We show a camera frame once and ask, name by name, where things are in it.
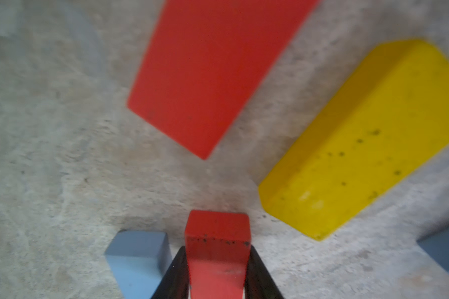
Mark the red block near chips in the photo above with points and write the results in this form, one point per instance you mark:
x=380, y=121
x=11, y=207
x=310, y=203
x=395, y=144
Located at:
x=204, y=62

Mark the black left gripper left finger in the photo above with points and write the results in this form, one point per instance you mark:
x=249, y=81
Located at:
x=175, y=282

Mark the yellow block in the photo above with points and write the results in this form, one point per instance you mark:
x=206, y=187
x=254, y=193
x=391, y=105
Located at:
x=390, y=117

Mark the red stem block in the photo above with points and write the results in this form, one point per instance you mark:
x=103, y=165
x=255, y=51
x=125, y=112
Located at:
x=217, y=247

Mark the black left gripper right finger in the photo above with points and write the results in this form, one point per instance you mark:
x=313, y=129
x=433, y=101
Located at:
x=259, y=284

